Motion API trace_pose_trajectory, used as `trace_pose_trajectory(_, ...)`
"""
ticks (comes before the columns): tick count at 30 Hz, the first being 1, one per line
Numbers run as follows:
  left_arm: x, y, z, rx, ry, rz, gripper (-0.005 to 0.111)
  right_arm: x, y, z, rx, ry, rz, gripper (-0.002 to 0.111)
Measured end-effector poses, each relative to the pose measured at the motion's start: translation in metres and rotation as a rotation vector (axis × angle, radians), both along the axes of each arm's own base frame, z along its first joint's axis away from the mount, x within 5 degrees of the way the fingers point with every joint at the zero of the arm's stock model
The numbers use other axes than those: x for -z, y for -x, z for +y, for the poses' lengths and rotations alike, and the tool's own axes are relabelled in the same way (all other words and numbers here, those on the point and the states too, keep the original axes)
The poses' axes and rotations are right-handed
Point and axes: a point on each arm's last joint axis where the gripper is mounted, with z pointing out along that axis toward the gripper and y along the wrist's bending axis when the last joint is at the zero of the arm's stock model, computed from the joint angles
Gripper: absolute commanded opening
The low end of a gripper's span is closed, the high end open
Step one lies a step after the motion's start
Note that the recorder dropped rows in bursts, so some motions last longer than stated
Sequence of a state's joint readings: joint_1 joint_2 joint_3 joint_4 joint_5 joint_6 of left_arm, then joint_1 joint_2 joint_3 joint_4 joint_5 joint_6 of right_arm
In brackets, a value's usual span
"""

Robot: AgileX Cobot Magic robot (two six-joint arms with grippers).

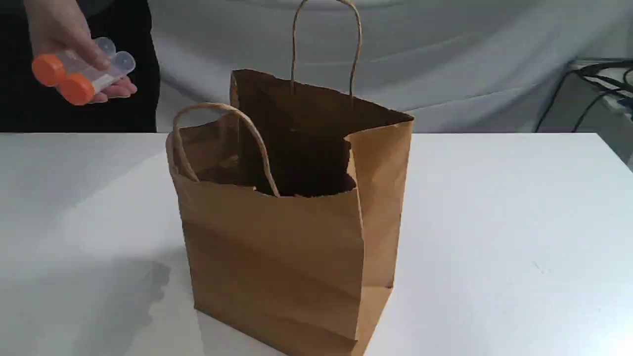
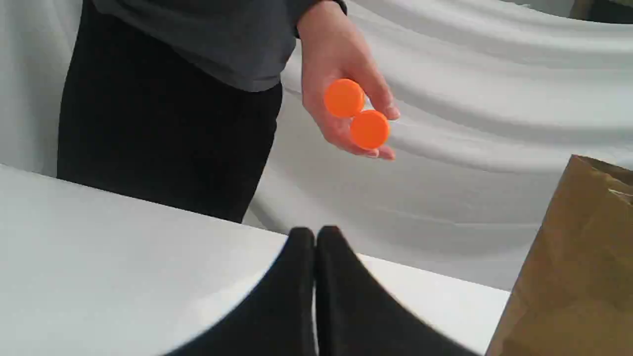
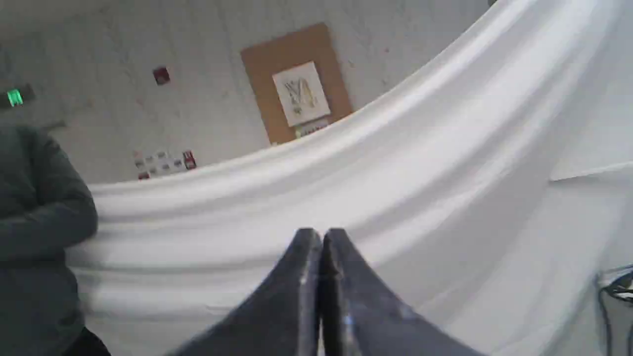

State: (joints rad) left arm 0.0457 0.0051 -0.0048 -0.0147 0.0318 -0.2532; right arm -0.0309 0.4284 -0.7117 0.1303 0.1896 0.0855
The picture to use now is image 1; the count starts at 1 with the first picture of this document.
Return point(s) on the clear tube orange cap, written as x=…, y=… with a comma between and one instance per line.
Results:
x=80, y=87
x=51, y=68

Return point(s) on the person's black torso clothing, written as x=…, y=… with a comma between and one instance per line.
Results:
x=28, y=107

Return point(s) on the grey side table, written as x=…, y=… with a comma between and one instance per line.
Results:
x=593, y=95

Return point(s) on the person's hand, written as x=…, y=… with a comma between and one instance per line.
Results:
x=55, y=25

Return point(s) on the brown paper bag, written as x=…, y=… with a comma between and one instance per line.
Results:
x=291, y=201

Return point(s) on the grey backdrop cloth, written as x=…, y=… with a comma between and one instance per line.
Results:
x=454, y=65

